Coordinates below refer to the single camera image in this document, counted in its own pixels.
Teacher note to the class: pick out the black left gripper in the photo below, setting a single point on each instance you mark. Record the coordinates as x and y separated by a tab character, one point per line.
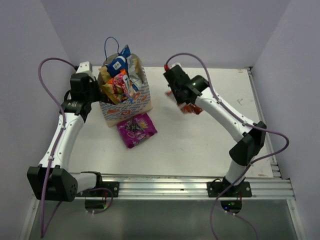
93	82

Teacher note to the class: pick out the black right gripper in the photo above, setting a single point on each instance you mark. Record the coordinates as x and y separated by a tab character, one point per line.
179	101

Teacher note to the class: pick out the red Doritos bag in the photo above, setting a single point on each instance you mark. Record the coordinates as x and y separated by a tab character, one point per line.
184	108

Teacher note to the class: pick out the tan kraft snack bag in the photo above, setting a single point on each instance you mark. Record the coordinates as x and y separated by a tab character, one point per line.
103	75

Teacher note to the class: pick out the colourful Fox's candy bag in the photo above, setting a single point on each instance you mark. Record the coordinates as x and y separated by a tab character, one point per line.
119	88

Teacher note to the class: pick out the blue checkered paper bag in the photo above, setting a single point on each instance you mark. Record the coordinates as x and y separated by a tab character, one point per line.
141	100

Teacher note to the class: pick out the blue Doritos bag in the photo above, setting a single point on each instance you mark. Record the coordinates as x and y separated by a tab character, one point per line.
125	61

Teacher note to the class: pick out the purple candy bag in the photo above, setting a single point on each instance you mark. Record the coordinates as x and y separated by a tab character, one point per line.
136	130

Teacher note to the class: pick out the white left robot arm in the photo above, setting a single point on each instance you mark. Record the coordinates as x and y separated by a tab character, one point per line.
51	180

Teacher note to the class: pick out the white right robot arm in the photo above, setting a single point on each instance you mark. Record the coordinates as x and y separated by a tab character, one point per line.
196	91

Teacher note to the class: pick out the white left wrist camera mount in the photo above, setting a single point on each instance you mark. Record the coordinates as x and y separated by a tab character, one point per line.
85	67

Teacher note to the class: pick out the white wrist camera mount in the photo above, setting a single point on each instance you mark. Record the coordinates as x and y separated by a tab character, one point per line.
170	66
85	67

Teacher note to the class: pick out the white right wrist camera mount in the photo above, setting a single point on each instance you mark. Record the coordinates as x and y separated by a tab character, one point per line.
170	66

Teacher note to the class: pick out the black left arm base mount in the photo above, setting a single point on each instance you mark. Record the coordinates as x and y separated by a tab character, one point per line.
97	188

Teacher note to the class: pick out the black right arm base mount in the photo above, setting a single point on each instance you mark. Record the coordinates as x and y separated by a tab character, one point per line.
222	188

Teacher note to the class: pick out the aluminium front rail frame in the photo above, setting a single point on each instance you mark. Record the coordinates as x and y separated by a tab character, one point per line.
179	208

